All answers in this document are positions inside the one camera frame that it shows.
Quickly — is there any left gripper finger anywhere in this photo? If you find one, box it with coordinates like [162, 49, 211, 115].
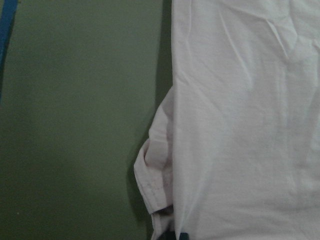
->
[163, 231, 189, 240]

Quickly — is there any pink Snoopy t-shirt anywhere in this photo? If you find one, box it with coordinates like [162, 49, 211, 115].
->
[134, 0, 320, 240]

